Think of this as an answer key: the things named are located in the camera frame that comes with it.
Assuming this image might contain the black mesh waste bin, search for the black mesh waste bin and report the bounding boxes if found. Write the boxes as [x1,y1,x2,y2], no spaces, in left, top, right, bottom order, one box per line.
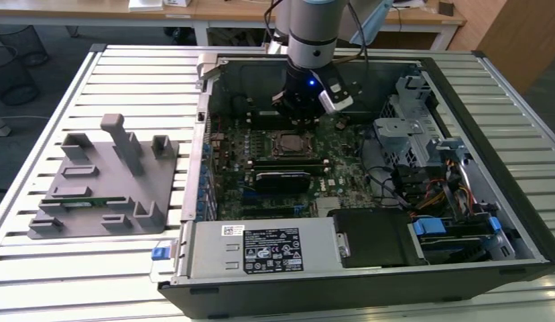
[0,45,40,105]
[0,25,51,66]

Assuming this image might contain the wooden desk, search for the wooden desk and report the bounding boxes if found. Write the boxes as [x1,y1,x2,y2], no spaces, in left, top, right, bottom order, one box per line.
[0,0,467,51]

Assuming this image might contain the silver metal case bar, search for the silver metal case bar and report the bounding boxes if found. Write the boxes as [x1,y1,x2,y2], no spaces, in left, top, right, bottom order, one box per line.
[451,156,484,215]

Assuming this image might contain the black graphics card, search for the black graphics card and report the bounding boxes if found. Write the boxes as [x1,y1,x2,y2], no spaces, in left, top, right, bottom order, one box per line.
[253,171,312,196]

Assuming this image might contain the black plastic shroud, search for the black plastic shroud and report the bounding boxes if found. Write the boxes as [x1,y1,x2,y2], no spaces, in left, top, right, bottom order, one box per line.
[325,207,424,269]

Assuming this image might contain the silver power supply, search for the silver power supply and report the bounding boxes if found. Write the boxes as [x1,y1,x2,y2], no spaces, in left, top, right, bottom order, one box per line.
[169,219,349,281]

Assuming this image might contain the metal socket cover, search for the metal socket cover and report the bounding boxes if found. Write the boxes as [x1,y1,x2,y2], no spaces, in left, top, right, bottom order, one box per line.
[271,130,315,157]

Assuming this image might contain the large white box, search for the large white box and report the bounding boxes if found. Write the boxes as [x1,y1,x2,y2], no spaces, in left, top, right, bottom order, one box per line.
[127,0,165,13]

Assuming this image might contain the silver CPU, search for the silver CPU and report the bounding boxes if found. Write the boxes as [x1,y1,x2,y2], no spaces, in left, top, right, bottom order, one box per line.
[279,134,307,152]

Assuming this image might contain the blue disk carrier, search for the blue disk carrier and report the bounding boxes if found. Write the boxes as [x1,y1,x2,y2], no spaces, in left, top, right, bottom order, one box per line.
[411,216,447,239]

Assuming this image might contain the orange yellow power wires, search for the orange yellow power wires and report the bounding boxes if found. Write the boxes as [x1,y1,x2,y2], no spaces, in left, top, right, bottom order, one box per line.
[411,177,477,215]

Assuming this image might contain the black wire bundle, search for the black wire bundle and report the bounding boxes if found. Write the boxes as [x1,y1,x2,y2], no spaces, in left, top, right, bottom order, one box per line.
[364,162,424,212]

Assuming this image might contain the wooden cabinet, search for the wooden cabinet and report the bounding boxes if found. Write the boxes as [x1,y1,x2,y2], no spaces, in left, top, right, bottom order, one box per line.
[449,0,555,95]

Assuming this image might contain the CPU socket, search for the CPU socket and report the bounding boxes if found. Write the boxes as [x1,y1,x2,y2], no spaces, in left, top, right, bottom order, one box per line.
[268,129,315,159]

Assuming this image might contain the green motherboard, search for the green motherboard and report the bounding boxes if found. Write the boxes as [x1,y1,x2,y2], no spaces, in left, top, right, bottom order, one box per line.
[200,110,395,222]

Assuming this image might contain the green RAM stick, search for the green RAM stick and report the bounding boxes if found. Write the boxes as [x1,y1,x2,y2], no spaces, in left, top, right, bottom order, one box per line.
[40,197,130,206]

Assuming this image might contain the black open PC case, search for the black open PC case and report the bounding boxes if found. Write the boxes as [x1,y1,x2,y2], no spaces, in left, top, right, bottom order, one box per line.
[156,52,555,319]

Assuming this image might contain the black RAM slot bank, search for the black RAM slot bank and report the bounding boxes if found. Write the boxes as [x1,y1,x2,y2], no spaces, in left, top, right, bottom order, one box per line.
[252,157,327,174]
[249,111,320,131]

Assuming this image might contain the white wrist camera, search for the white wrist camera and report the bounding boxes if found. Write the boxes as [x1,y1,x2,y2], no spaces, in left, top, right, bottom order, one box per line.
[317,72,364,112]

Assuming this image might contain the black cable copper connector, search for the black cable copper connector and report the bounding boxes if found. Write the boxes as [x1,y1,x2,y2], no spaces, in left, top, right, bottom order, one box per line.
[333,0,371,64]

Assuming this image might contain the grey parts rack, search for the grey parts rack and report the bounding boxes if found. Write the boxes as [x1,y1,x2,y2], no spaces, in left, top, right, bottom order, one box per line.
[26,113,181,239]

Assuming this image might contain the silver heat sink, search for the silver heat sink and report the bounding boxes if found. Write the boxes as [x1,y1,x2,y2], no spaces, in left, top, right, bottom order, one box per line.
[315,197,341,215]

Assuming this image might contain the metal drive cage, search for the metal drive cage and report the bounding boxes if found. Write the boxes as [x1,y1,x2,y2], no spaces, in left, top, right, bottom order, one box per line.
[373,75,473,168]

